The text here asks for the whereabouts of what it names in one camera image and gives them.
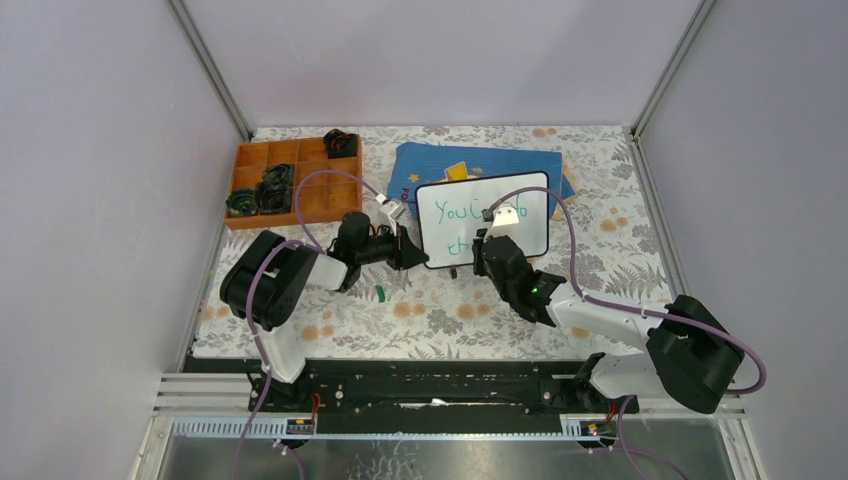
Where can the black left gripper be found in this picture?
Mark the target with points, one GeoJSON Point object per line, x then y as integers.
{"type": "Point", "coordinates": [404, 253]}

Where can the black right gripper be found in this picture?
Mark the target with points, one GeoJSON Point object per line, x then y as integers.
{"type": "Point", "coordinates": [478, 240]}

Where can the white board with black frame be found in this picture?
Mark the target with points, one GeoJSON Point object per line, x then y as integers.
{"type": "Point", "coordinates": [450, 214]}

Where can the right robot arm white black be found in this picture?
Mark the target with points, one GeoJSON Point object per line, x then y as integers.
{"type": "Point", "coordinates": [681, 350]}

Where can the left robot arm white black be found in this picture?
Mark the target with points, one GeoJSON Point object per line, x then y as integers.
{"type": "Point", "coordinates": [266, 283]}

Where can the blue cartoon print cloth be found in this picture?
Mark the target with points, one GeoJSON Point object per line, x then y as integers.
{"type": "Point", "coordinates": [419, 164]}

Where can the wooden compartment tray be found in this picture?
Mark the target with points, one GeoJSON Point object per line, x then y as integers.
{"type": "Point", "coordinates": [323, 189]}

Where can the floral patterned tablecloth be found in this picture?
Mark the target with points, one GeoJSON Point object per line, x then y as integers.
{"type": "Point", "coordinates": [604, 233]}

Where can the dark rolled sock with orange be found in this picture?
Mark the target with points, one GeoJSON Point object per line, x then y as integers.
{"type": "Point", "coordinates": [340, 144]}

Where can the black rolled sock middle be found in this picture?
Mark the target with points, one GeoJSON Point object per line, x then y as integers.
{"type": "Point", "coordinates": [273, 198]}

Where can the dark rolled sock with green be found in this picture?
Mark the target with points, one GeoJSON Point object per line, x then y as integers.
{"type": "Point", "coordinates": [278, 176]}

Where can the blue green rolled sock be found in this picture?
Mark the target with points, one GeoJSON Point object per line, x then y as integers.
{"type": "Point", "coordinates": [242, 203]}

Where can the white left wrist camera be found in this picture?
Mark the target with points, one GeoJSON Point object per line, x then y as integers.
{"type": "Point", "coordinates": [390, 211]}

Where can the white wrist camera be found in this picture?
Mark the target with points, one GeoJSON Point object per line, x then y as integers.
{"type": "Point", "coordinates": [390, 211]}
{"type": "Point", "coordinates": [504, 221]}

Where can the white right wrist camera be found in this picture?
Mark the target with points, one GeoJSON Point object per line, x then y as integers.
{"type": "Point", "coordinates": [504, 221]}

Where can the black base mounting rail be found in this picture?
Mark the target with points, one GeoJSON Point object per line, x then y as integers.
{"type": "Point", "coordinates": [362, 387]}

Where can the aluminium frame post right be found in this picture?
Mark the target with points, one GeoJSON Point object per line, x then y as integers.
{"type": "Point", "coordinates": [668, 252]}

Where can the aluminium frame post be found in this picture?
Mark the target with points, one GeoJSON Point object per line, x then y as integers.
{"type": "Point", "coordinates": [194, 38]}
{"type": "Point", "coordinates": [668, 252]}

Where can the slotted grey cable duct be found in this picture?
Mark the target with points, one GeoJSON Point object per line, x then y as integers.
{"type": "Point", "coordinates": [398, 425]}

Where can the aluminium frame post left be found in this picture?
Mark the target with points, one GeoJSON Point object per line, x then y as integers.
{"type": "Point", "coordinates": [194, 38]}

